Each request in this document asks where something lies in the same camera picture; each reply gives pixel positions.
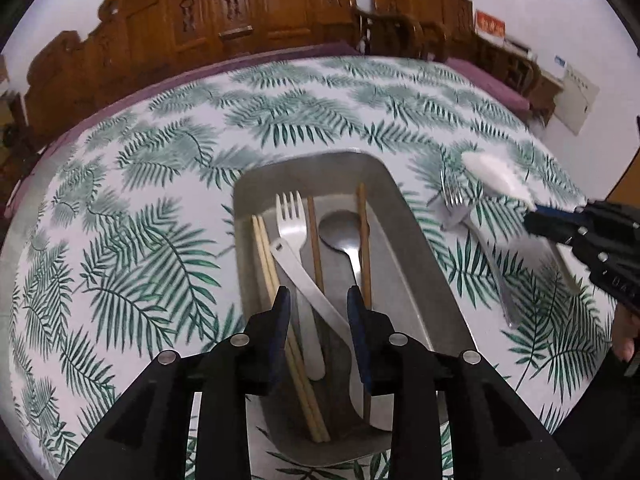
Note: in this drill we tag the brown wooden chopstick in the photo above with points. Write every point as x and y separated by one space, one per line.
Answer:
314 240
363 240

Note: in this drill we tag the rectangular metal tray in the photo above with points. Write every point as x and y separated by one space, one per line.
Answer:
395 260

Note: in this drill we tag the carved wooden sofa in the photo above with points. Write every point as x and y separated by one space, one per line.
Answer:
280 5

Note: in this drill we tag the wooden side table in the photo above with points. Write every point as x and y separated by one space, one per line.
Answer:
525 75

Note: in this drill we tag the person's right hand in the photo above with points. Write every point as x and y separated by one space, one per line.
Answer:
625 335

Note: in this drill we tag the white plastic fork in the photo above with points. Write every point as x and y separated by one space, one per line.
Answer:
292 230

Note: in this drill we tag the large carved wooden armchair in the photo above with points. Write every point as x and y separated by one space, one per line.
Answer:
425 0

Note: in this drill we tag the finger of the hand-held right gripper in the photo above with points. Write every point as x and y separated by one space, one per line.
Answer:
615 250
555 225

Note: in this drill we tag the wooden cabinet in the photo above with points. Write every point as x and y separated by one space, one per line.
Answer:
10 120

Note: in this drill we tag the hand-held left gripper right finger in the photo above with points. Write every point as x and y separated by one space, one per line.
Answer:
357 342

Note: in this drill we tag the metal spoon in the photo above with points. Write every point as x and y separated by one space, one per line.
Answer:
340 232

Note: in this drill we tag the small wooden armchair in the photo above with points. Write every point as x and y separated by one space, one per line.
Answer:
390 35

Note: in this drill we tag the red box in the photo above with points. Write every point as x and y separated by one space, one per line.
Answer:
489 24

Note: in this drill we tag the small metal utensil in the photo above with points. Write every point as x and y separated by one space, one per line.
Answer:
447 217

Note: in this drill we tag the metal fork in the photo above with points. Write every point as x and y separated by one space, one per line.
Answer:
492 265

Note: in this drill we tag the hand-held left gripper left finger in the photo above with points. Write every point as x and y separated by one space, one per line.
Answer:
277 342

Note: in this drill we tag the white plastic knife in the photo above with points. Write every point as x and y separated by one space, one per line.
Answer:
310 290

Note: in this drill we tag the white wall panel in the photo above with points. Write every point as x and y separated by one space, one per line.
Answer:
577 95

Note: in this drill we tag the short purple seat cushion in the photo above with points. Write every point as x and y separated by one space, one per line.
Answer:
490 85

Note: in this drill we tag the white plastic spoon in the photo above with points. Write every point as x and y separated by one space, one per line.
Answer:
490 172

